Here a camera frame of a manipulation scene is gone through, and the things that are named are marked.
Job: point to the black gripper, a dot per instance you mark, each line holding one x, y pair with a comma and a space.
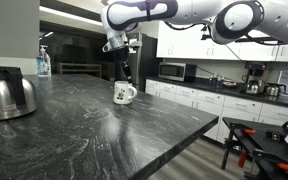
121, 54

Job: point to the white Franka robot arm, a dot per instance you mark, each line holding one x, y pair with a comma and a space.
184, 11

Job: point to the white ceramic mug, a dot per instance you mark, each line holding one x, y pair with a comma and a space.
123, 93

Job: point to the stainless steel refrigerator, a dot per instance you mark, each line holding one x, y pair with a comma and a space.
147, 60

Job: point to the wooden low shelf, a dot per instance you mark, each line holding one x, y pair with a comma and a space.
80, 65

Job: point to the steel microwave oven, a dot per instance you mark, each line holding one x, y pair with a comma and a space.
174, 71

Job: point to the long ceiling light strip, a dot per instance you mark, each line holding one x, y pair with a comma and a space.
70, 16

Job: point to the clear hand sanitizer pump bottle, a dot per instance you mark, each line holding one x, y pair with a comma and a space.
44, 65

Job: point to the small condiment bottles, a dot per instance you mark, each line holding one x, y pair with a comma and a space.
215, 81

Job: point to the white base cabinets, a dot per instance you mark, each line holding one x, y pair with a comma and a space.
217, 103

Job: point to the small plate on countertop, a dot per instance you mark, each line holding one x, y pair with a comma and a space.
229, 84

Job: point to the black kitchen countertop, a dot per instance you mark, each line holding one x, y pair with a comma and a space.
237, 92

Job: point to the small steel coffee pot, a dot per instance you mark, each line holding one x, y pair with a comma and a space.
252, 87
273, 90

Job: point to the black drip coffee maker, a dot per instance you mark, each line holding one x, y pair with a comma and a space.
255, 68

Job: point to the black perforated robot table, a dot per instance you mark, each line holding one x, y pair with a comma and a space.
267, 146

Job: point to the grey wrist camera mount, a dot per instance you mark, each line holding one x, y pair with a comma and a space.
106, 47

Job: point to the white wall cabinets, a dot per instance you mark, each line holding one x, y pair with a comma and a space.
184, 43

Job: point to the black camera mounting rod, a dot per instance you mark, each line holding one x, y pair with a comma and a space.
250, 39

